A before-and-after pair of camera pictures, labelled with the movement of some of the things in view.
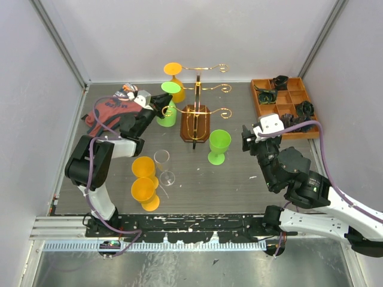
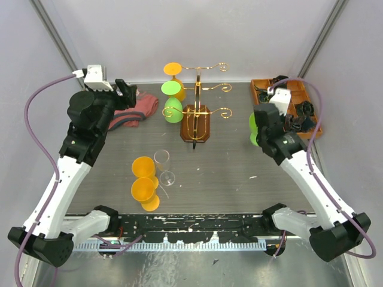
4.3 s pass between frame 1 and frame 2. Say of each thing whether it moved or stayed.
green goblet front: moved
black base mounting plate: stayed
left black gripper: moved
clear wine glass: stayed
